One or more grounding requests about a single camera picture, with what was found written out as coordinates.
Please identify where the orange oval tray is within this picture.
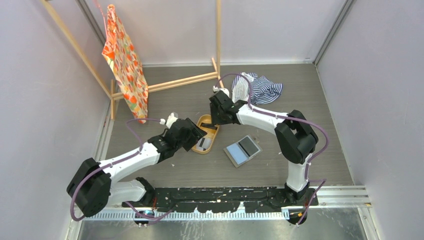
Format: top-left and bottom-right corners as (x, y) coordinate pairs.
(191, 114), (220, 155)

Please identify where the grey card holder wallet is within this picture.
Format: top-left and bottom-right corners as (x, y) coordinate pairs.
(223, 135), (263, 168)

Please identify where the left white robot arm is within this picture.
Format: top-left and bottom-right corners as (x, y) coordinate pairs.
(66, 113), (207, 222)

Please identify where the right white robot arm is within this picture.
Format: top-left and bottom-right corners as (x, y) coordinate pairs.
(209, 90), (319, 205)

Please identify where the blue striped cloth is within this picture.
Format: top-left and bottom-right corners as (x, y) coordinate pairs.
(231, 72), (284, 106)

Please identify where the wooden drying rack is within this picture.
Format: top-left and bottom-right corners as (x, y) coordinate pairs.
(41, 0), (222, 120)

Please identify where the orange floral cloth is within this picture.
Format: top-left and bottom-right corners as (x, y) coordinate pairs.
(102, 4), (149, 124)

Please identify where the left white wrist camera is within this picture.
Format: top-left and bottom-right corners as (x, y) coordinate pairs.
(159, 112), (179, 129)

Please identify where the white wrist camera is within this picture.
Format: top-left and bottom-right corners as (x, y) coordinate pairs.
(212, 86), (230, 97)
(159, 112), (179, 129)

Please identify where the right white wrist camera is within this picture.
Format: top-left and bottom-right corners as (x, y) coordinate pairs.
(212, 86), (230, 97)

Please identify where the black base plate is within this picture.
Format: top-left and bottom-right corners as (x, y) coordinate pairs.
(130, 186), (319, 214)

